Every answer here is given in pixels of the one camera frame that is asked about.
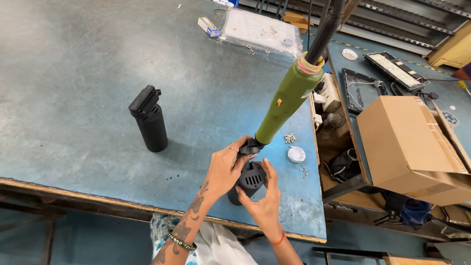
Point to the person's left hand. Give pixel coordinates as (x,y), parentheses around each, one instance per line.
(220,171)

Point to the person's right hand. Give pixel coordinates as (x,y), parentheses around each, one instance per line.
(266,208)

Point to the black slotted cylinder housing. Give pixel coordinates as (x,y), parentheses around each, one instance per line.
(252,178)

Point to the black round bracket cap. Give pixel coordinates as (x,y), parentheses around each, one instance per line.
(251,147)

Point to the orange thread wristband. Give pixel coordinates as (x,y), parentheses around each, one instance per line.
(278,241)

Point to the loose silver screws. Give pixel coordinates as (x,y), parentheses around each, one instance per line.
(304,172)

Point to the person's white and blue clothing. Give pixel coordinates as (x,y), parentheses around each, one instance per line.
(217,243)

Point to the white round cap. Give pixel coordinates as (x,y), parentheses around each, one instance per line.
(296,154)

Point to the pile of silver screws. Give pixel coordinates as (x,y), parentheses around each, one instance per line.
(290,138)

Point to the black bag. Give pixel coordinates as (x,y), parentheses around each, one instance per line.
(342,165)

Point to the green electric screwdriver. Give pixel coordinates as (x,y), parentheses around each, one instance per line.
(289,99)

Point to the grey plug adaptor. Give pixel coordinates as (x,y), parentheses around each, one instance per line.
(334,119)

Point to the scattered screws beside bag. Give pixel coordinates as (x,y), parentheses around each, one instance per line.
(257,50)

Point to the white power strip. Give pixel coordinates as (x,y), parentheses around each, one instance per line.
(329,94)

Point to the small white printed box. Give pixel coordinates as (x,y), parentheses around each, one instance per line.
(208,27)

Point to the clear bag with white tray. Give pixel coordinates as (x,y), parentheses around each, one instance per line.
(259,31)

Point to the blue bag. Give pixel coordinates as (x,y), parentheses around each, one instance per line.
(414,211)

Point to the brown cardboard box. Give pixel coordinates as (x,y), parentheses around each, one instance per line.
(408,151)

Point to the brown cardboard piece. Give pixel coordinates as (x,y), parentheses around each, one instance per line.
(297,20)

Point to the black lamp panel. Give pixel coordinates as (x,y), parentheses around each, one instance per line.
(395,70)

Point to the blue and white round sticker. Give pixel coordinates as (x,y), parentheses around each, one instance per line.
(450,118)

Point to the grey metal rack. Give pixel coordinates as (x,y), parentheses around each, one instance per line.
(390,20)

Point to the yellow wooden crate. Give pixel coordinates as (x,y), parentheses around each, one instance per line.
(454,48)

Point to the black cylinder housing with bracket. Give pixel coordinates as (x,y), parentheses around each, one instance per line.
(151,121)

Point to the black metal stool frame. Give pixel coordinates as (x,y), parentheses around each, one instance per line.
(368,254)

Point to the black rectangular lamp frame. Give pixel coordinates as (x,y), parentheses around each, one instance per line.
(362,90)

